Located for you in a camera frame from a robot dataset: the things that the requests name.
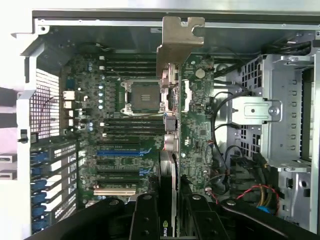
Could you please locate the beige expansion slot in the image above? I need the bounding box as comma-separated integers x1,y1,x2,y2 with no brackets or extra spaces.
93,188,138,197

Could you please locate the blue expansion slot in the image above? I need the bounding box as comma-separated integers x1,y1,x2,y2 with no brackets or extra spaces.
95,149,153,158

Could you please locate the green motherboard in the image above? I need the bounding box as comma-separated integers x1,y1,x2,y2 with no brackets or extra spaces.
59,53,216,209

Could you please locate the black expansion slot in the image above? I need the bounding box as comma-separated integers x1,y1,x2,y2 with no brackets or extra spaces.
96,140,141,149

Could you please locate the black RAM slot bank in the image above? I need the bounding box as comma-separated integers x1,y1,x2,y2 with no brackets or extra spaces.
99,118,165,137
99,55,159,76

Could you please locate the perforated metal drive cage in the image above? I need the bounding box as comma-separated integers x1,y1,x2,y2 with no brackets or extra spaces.
224,56,284,164

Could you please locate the CPU socket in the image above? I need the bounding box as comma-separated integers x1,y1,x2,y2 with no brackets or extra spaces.
119,79,166,118

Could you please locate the grey metal disk bay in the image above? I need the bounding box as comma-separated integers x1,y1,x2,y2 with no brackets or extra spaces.
261,53,320,234

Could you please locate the black open PC case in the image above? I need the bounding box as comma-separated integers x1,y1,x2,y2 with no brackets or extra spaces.
0,7,320,240

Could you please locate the red and black twisted wire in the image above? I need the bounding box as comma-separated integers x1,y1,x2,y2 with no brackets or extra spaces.
235,184,280,216

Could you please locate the blue data wire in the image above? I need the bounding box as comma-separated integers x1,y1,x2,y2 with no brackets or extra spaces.
256,204,279,216

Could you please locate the yellow wire bundle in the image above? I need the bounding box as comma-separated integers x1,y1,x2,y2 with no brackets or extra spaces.
256,184,274,209

